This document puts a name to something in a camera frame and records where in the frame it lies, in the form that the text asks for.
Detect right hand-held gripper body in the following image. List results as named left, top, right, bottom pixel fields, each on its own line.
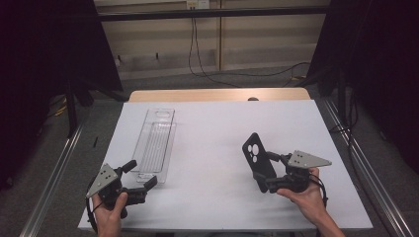
left=265, top=150, right=333, bottom=195

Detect clear plastic tray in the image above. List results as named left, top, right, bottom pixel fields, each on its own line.
left=130, top=108, right=178, bottom=185

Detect person's left hand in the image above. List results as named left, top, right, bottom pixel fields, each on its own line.
left=92, top=192, right=128, bottom=237

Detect black wall cable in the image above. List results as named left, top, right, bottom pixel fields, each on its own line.
left=188, top=18, right=311, bottom=89

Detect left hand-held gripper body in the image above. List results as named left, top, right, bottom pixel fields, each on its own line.
left=86, top=163, right=148, bottom=219

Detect metal floor rail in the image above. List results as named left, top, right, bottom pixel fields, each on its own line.
left=320, top=98, right=417, bottom=237
left=19, top=119, right=86, bottom=237

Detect person's right hand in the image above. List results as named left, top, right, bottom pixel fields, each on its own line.
left=276, top=167, right=328, bottom=223

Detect black phone case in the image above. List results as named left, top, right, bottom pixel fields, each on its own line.
left=241, top=131, right=278, bottom=194

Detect wooden table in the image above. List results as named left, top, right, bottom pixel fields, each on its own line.
left=127, top=87, right=311, bottom=103

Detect black horizontal bar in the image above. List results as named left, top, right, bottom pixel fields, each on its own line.
left=97, top=5, right=330, bottom=23

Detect white wall socket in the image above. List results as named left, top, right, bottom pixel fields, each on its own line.
left=186, top=0, right=210, bottom=10

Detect black floor cable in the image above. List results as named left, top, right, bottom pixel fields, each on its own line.
left=328, top=87, right=362, bottom=181

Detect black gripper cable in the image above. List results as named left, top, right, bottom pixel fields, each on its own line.
left=85, top=182, right=101, bottom=235
left=307, top=173, right=330, bottom=209

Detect white table sheet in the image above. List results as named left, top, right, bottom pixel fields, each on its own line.
left=77, top=100, right=374, bottom=230

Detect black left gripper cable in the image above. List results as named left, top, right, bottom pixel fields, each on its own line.
left=85, top=182, right=101, bottom=235

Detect black metal stand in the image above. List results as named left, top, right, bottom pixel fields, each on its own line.
left=63, top=77, right=81, bottom=138

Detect dark curtain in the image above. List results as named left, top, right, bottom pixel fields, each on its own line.
left=304, top=0, right=419, bottom=174
left=0, top=0, right=125, bottom=191

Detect yellow cable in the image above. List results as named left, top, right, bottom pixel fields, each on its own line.
left=53, top=98, right=68, bottom=118

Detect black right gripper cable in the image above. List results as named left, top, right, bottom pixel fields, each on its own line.
left=307, top=173, right=330, bottom=209

